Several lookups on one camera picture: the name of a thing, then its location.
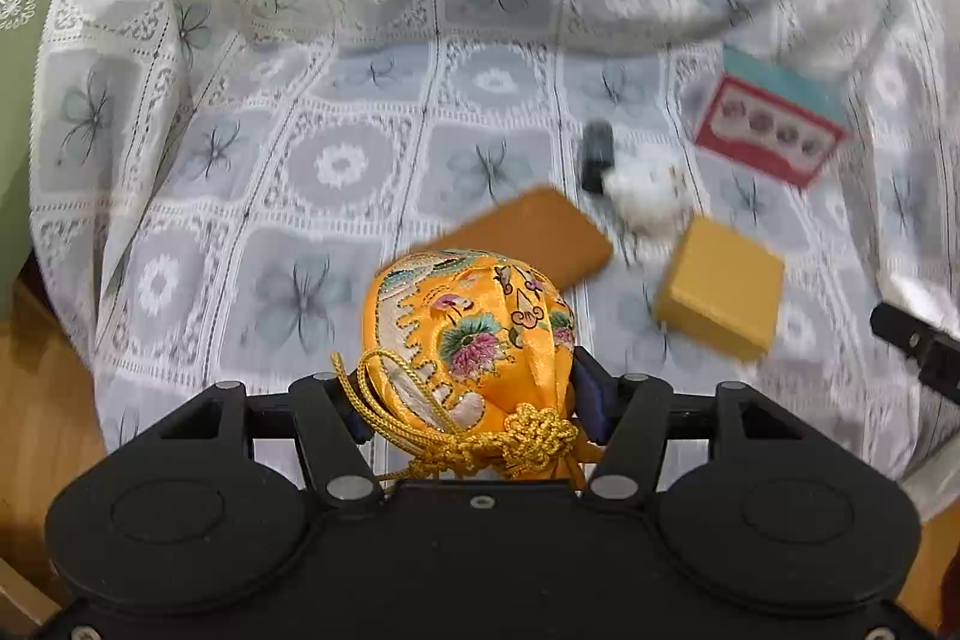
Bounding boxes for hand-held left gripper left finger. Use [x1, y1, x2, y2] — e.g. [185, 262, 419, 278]
[157, 374, 387, 512]

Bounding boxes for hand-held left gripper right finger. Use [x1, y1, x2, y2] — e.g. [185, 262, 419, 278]
[571, 346, 793, 510]

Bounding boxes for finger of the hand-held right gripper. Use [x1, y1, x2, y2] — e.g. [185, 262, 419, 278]
[869, 301, 960, 405]

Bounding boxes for orange embroidered drawstring pouch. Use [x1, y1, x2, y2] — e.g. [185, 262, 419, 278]
[330, 248, 605, 485]

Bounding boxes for gold cardboard box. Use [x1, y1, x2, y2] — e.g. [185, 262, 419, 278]
[652, 214, 788, 366]

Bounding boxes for brown leather wallet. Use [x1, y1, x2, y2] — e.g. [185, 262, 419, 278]
[423, 185, 617, 298]

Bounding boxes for white fluffy plush toy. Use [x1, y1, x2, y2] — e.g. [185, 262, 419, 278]
[603, 155, 699, 241]

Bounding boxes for dark cylindrical case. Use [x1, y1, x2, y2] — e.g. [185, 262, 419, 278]
[578, 119, 617, 196]

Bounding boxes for red and teal box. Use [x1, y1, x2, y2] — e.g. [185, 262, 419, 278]
[691, 46, 853, 190]

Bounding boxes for floral lace tablecloth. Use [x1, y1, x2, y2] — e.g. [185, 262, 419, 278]
[30, 0, 960, 522]

